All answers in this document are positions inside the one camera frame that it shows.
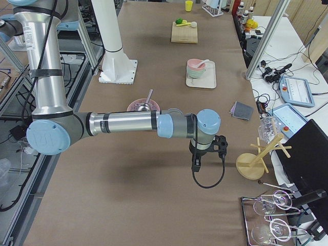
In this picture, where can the white ceramic spoon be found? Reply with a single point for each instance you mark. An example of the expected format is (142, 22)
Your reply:
(200, 63)

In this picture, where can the aluminium frame post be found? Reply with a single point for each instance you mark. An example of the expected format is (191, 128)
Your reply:
(269, 32)

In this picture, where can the wooden mug tree stand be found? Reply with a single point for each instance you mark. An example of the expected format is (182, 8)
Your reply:
(252, 166)

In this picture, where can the metal ice scoop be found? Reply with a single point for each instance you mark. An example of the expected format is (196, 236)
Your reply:
(143, 105)

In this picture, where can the middle green bowl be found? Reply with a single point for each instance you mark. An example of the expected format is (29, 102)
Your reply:
(195, 74)

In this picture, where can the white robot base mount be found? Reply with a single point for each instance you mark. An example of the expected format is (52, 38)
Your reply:
(117, 68)

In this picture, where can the small pink bowl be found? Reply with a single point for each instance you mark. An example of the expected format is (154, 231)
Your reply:
(193, 61)

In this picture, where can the wine glass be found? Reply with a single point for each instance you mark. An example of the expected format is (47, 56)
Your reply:
(268, 204)
(272, 232)

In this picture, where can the black computer monitor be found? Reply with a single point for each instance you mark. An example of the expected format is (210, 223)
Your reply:
(307, 165)

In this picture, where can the teach pendant tablet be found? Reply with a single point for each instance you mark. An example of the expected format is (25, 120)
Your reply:
(296, 91)
(290, 120)

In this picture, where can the bottom green bowl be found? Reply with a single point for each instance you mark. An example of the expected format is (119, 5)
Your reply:
(194, 75)

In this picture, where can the bamboo cutting board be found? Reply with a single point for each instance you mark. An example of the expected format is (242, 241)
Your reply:
(184, 34)

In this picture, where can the green bowl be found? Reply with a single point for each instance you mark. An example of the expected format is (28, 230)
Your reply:
(195, 74)
(202, 69)

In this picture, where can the top green bowl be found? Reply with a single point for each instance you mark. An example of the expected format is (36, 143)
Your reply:
(202, 69)

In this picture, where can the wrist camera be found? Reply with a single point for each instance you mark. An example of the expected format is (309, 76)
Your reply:
(220, 145)

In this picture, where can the cream rabbit serving tray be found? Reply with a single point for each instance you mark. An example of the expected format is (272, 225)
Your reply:
(207, 80)

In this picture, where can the folded grey cloth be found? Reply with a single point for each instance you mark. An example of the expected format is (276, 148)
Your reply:
(241, 111)

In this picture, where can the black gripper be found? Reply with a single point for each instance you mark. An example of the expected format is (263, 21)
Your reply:
(198, 154)

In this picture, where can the white wire cup rack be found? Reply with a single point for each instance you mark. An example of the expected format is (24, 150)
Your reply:
(214, 7)

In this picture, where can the clear glass cup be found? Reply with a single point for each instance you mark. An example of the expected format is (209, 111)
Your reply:
(269, 128)

